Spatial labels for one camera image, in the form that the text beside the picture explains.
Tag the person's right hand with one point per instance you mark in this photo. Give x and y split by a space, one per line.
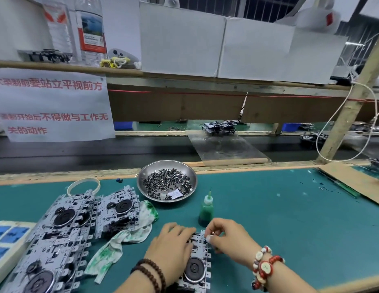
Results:
235 241

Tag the person's left hand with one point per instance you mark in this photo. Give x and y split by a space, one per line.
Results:
171 250

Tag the green glue squeeze bottle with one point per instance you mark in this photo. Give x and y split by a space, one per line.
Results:
206 213

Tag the pile of small metal parts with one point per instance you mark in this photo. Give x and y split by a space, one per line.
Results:
165 182

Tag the round metal bowl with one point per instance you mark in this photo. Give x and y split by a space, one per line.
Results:
150 164

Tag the finished mechanisms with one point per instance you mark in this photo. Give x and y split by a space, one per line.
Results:
220 127

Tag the black conveyor belt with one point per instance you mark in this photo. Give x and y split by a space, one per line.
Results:
85 152

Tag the white green-stained cloth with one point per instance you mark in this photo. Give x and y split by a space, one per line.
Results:
116 250

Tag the clear plastic sheet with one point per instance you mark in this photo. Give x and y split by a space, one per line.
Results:
226 149

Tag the blue plastic bin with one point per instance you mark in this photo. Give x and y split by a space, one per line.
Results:
123 125
290 127

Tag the flat cardboard piece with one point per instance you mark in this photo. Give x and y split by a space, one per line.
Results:
354 180

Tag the brown cardboard panel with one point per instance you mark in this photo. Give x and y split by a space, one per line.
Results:
177 106

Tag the white blue power strip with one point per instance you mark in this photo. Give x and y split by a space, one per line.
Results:
12 250

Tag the wooden shelf beam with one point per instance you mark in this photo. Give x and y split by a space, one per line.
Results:
177 79

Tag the white paper sign red text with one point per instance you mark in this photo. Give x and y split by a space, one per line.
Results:
55 103

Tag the yellow plastic object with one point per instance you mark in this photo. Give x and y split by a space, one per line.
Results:
115 62

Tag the bottle with orange label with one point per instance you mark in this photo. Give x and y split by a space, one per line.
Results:
92 33

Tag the dark metal device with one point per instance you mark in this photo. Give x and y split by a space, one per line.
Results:
46 56

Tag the white bag red label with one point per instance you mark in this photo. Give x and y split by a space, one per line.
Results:
311 15

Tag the clear plastic bottle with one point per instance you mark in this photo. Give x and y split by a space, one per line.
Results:
60 30

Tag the white rounded object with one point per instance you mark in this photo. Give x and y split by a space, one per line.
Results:
172 1

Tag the wooden post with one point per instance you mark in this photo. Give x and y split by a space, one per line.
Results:
351 100

